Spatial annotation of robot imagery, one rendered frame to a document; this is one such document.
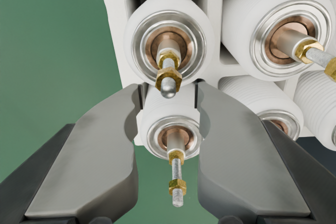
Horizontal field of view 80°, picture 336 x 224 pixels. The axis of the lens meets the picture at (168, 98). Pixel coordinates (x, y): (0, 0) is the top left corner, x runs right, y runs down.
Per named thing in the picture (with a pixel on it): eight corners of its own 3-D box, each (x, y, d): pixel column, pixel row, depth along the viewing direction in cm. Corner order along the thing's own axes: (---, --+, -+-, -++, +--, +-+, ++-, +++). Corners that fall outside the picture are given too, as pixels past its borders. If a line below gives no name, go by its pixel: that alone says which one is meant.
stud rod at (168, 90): (161, 54, 19) (157, 93, 13) (168, 47, 19) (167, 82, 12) (168, 61, 20) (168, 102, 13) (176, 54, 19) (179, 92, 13)
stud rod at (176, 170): (177, 142, 25) (180, 200, 18) (181, 147, 25) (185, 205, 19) (170, 145, 25) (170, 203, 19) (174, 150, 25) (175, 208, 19)
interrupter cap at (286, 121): (228, 148, 27) (229, 151, 27) (252, 102, 24) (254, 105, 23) (278, 157, 28) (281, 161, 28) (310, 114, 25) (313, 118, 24)
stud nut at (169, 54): (153, 59, 18) (153, 63, 17) (167, 45, 17) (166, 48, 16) (170, 73, 18) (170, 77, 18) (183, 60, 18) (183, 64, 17)
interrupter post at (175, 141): (179, 127, 26) (180, 145, 23) (187, 139, 27) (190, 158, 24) (163, 134, 26) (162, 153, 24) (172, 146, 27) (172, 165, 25)
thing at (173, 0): (166, -25, 33) (164, -30, 17) (207, 17, 36) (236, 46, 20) (131, 21, 36) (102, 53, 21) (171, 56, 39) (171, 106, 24)
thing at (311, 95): (310, 39, 38) (410, 81, 22) (319, 79, 42) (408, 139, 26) (259, 63, 40) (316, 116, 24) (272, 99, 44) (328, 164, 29)
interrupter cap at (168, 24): (165, -10, 18) (165, -10, 17) (221, 46, 20) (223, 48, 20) (117, 51, 21) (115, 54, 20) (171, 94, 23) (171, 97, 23)
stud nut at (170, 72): (150, 77, 14) (149, 83, 14) (166, 61, 14) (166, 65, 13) (170, 94, 15) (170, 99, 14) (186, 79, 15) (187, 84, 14)
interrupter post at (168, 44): (167, 32, 20) (167, 40, 17) (185, 48, 21) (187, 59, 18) (152, 50, 21) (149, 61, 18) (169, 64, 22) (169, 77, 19)
